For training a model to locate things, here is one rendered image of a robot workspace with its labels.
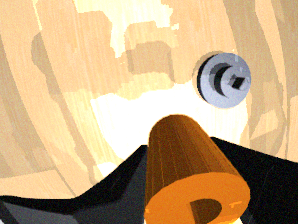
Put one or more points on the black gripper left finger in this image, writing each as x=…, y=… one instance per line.
x=119, y=198

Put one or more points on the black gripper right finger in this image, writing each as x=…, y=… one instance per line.
x=273, y=184

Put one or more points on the orange tapered knob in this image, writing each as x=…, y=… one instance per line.
x=189, y=180

